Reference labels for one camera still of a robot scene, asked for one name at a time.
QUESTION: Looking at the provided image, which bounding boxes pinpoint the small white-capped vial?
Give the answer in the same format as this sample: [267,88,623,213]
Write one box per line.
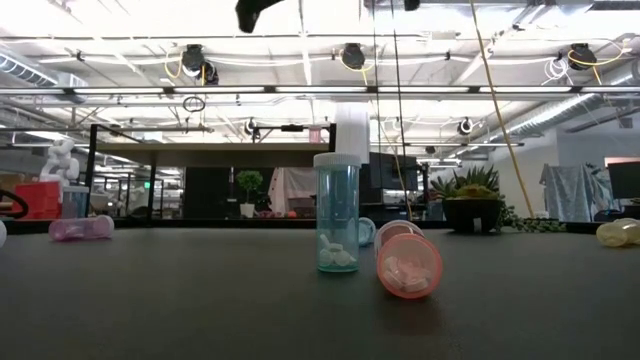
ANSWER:
[61,185,91,220]

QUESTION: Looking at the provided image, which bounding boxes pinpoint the red pill bottle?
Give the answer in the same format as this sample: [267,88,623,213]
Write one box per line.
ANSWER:
[373,218,444,301]

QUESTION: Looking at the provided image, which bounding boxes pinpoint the wooden shelf black metal legs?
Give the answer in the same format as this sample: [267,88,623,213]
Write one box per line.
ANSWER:
[82,123,337,232]

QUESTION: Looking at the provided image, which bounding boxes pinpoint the small tree white pot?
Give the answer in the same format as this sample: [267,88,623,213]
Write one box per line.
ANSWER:
[235,169,265,219]

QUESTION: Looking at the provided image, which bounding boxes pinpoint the black cabinet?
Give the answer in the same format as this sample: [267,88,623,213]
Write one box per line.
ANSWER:
[183,166,232,220]

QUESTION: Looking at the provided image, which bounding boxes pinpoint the black computer monitor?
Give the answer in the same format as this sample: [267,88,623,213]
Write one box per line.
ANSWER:
[368,152,420,192]
[607,160,640,200]

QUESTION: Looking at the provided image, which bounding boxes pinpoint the red storage bins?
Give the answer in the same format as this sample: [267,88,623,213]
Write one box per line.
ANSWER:
[13,180,64,221]

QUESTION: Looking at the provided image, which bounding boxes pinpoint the succulent plant black pot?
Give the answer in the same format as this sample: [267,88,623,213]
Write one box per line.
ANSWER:
[428,164,569,235]

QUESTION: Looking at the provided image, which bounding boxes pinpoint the grey cloth cover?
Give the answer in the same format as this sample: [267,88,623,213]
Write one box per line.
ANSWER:
[538,162,609,222]

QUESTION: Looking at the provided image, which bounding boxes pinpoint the black hanging ring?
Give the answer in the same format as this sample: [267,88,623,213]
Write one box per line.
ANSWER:
[182,95,207,114]

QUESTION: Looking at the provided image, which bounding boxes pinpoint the black hanging cable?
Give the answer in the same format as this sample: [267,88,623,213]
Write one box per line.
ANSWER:
[370,0,385,221]
[389,0,415,221]

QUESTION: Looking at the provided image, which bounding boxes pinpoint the orange power cable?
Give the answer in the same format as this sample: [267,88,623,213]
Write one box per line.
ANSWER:
[468,0,536,219]

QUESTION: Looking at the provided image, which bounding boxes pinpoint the black cable loop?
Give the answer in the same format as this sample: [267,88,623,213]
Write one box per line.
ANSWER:
[0,188,30,220]

